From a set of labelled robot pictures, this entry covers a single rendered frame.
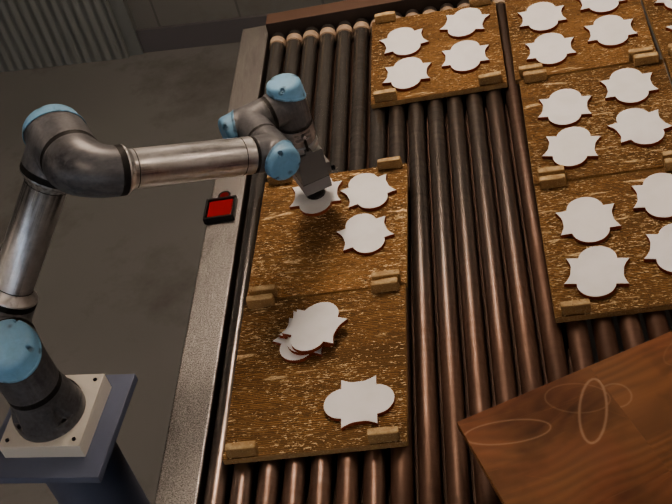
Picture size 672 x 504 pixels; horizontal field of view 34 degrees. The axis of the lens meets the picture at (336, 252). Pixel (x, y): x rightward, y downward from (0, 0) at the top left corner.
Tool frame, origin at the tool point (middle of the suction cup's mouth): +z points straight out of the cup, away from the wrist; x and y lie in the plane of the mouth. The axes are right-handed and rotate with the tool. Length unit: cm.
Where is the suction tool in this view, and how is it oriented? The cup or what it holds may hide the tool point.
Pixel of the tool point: (317, 197)
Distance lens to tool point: 244.9
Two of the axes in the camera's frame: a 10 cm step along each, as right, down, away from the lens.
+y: -3.9, -5.5, 7.4
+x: -9.0, 4.1, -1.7
